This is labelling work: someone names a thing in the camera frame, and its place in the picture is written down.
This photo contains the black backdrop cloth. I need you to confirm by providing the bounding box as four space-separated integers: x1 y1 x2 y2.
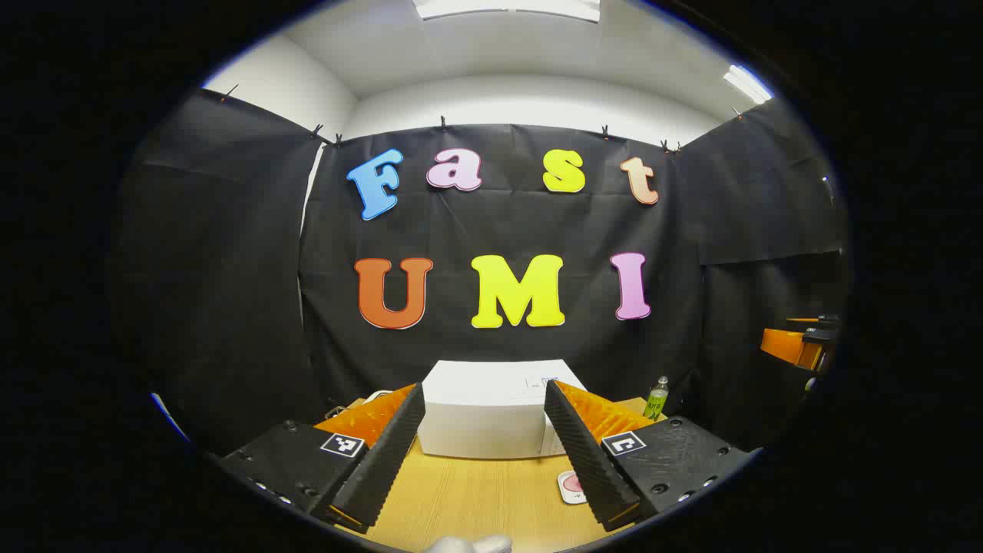
115 86 849 462

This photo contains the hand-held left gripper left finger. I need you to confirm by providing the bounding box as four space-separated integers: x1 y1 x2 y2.
217 382 427 536

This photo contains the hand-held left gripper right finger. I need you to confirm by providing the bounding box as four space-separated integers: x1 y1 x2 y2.
543 379 757 533

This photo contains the ceiling light panel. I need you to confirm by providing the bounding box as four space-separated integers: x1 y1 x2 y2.
722 65 773 105

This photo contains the white microwave oven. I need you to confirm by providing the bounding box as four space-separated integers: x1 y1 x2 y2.
417 359 591 460

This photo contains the green drink bottle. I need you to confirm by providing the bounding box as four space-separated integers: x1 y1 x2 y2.
644 376 670 422

